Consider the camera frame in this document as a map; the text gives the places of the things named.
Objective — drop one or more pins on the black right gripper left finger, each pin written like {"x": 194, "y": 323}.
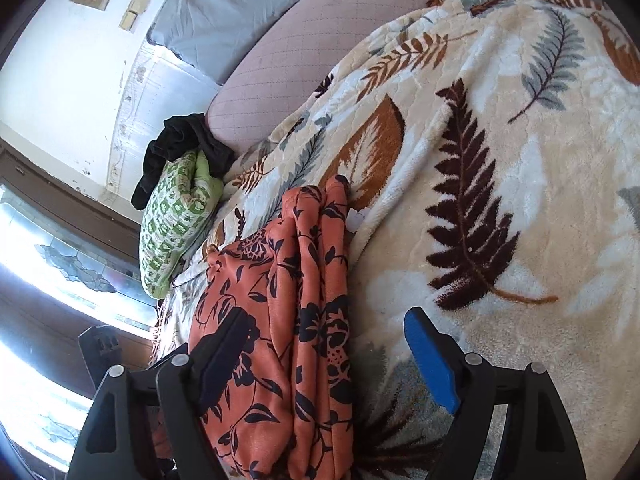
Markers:
{"x": 116, "y": 439}

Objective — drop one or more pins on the black cloth on pillow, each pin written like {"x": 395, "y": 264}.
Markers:
{"x": 181, "y": 134}

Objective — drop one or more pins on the pink quilted bolster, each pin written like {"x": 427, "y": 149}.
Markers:
{"x": 288, "y": 63}

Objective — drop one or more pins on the leaf-pattern plush blanket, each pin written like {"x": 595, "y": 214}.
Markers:
{"x": 491, "y": 151}

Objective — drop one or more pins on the green white patterned pillow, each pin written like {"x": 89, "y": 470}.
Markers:
{"x": 178, "y": 209}

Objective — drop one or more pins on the grey pillow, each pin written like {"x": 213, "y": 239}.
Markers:
{"x": 214, "y": 35}

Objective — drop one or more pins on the beige wall switch plate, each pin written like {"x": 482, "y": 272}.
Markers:
{"x": 134, "y": 10}

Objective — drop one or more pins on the orange black floral garment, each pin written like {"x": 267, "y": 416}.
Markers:
{"x": 286, "y": 411}

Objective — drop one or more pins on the stained glass window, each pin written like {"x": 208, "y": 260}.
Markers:
{"x": 54, "y": 286}

